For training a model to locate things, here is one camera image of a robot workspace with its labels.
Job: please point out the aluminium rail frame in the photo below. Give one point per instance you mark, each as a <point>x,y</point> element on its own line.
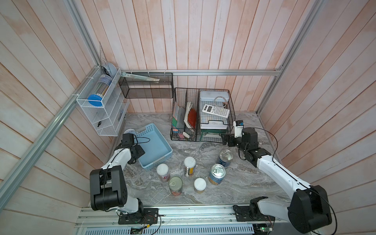
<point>180,220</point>

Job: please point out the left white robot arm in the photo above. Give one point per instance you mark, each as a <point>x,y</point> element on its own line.
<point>108,190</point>

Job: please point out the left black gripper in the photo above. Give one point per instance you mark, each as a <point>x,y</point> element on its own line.
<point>140,152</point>

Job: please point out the red notebook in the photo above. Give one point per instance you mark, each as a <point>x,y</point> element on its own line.
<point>192,116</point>

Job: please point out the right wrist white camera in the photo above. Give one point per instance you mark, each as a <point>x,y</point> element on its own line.
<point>238,127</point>

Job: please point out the blue cap clear tube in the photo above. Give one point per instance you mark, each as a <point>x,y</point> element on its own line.
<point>97,94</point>

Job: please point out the white lid small tan can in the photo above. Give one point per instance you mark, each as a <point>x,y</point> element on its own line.
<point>200,185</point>

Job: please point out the white alarm clock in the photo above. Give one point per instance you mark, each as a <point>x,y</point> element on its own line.
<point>130,131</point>

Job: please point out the white storage box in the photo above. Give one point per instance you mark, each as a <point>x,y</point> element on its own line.
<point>214,96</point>

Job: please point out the dark blue pull tab can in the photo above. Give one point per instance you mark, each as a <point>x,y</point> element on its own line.
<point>225,158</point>

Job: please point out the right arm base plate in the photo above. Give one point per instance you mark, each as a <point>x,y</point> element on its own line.
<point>250,213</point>

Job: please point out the white calculator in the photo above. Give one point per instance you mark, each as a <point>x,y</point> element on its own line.
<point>216,111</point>

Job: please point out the blue yellow pull tab can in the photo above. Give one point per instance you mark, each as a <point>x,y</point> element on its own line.
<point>217,174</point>

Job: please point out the pale green ruler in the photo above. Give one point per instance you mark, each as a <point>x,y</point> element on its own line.
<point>139,77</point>

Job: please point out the light blue plastic basket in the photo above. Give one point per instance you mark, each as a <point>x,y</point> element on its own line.
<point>157,149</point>

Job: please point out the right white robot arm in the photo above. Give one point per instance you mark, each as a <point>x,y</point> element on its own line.
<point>309,209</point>

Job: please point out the white wire wall shelf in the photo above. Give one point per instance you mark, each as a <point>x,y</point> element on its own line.
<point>107,119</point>

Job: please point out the black wire desk organizer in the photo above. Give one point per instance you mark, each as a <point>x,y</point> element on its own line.
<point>186,98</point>

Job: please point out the white lid red label can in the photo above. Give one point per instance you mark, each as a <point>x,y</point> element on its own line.
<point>163,172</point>

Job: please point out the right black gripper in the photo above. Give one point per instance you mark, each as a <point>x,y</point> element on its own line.
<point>231,138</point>

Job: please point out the green folder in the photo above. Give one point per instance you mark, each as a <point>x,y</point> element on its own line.
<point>213,133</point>

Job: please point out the white lid yellow label can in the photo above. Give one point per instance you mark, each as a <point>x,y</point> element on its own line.
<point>189,164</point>

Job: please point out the black mesh wall basket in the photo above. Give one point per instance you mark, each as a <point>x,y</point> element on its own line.
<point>136,89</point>

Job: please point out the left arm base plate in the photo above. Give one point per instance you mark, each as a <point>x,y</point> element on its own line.
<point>138,216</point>

